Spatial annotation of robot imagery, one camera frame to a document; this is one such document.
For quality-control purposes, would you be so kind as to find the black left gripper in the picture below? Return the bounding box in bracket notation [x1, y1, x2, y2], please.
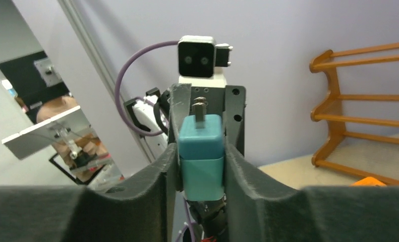
[168, 83, 246, 155]

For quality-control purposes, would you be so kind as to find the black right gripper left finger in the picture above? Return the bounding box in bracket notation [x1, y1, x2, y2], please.
[0, 143, 178, 241]

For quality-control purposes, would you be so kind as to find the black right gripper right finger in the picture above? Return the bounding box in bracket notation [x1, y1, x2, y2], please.
[224, 144, 399, 241]

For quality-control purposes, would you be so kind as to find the dark blue charger plug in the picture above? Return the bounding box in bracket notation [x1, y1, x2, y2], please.
[178, 97, 224, 202]

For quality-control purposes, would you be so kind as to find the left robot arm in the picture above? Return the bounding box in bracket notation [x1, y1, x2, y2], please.
[123, 84, 246, 162]

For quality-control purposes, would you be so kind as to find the white mounting plate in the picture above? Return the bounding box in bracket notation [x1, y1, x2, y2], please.
[2, 106, 94, 160]

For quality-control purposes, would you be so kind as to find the orange power strip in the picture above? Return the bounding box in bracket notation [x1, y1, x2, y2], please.
[351, 176, 386, 186]

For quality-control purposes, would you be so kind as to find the wooden shoe rack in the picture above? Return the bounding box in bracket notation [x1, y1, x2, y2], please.
[309, 42, 399, 185]

